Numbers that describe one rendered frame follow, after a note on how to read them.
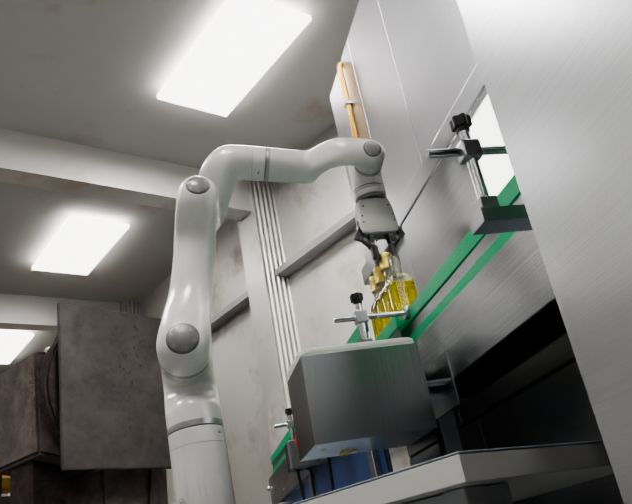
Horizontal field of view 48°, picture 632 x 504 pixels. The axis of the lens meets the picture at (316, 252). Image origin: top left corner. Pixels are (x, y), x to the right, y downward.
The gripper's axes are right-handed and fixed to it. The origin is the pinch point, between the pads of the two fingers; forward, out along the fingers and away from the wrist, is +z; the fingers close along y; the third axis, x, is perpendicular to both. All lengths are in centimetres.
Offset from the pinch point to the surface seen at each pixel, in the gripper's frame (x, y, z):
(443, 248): 8.9, -12.1, 3.8
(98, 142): -356, 87, -281
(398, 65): 6, -15, -56
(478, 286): 56, 6, 32
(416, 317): 20.6, 3.9, 24.6
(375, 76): -12, -15, -66
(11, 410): -459, 173, -91
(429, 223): 4.8, -12.1, -5.3
